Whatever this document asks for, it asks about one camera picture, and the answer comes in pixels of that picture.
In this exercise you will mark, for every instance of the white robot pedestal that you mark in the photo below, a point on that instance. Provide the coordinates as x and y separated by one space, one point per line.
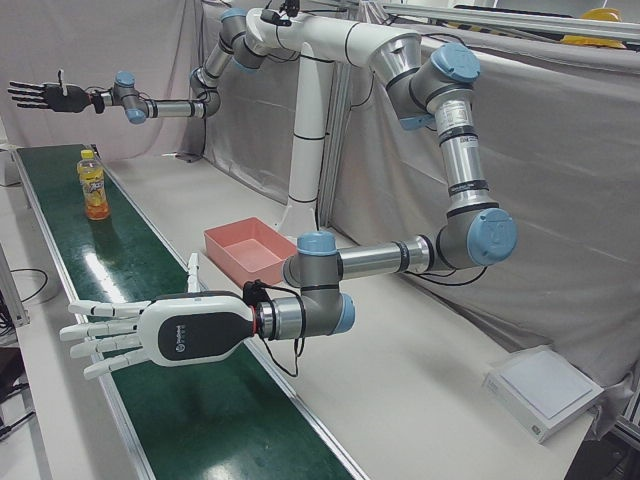
310 125

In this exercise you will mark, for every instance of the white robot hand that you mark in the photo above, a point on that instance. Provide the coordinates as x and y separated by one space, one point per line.
190 332

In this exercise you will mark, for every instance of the white cloth backdrop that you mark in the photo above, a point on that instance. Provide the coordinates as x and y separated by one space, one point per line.
100 50

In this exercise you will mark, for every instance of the orange drink bottle yellow cap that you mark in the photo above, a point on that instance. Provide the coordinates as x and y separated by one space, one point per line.
95 190

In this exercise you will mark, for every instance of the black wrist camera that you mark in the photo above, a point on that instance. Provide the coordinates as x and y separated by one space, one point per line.
255 292

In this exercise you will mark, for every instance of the grey cloth backdrop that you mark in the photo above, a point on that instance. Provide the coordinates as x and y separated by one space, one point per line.
550 225

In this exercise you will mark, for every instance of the UR5e robot arm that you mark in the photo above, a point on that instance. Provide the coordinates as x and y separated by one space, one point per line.
175 107
460 165

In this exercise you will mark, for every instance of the green conveyor belt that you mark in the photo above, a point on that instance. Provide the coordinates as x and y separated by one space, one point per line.
150 300

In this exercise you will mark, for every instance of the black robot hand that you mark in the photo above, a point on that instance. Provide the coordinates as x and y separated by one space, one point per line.
65 100

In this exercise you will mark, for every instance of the black head camera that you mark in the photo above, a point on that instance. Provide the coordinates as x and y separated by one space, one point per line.
280 14

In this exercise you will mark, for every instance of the white flat box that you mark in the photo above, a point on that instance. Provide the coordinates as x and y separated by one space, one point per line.
545 390

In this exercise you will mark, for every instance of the pink plastic basket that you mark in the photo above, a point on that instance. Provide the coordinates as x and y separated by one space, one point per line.
250 250

